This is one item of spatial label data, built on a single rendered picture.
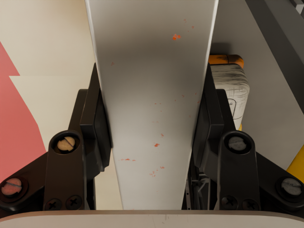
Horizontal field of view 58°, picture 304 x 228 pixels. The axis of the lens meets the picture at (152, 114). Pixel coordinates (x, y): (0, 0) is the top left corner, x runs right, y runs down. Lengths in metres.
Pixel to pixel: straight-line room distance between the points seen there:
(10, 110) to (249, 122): 1.60
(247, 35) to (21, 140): 1.19
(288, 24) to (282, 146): 1.60
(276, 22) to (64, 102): 0.34
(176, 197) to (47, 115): 0.09
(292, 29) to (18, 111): 0.35
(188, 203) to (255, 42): 0.75
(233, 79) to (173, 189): 0.99
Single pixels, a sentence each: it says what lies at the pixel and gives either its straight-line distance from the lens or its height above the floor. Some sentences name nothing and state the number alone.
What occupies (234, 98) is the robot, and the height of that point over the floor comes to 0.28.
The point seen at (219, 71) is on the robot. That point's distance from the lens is 1.17.
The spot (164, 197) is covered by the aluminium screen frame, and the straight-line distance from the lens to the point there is 0.17.
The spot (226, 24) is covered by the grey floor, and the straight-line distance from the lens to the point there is 1.26.
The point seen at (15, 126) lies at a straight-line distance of 0.19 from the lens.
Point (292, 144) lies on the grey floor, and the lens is 2.00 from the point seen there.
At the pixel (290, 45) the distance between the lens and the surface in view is 0.39.
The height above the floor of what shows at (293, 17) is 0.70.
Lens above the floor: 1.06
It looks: 43 degrees down
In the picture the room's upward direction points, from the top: 180 degrees counter-clockwise
